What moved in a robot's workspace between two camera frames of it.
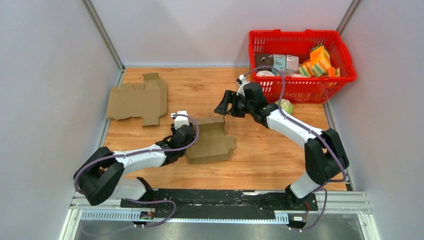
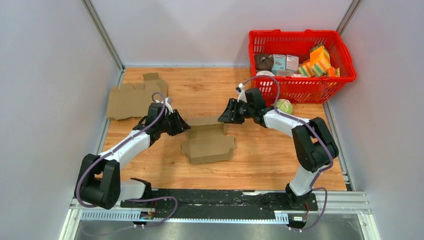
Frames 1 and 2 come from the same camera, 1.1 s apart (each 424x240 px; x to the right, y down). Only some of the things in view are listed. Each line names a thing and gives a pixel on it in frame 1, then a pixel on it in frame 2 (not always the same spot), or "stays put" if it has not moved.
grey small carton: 292,62 stays put
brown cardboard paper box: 212,145 stays put
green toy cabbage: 286,105 stays put
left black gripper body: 192,139 -> 167,123
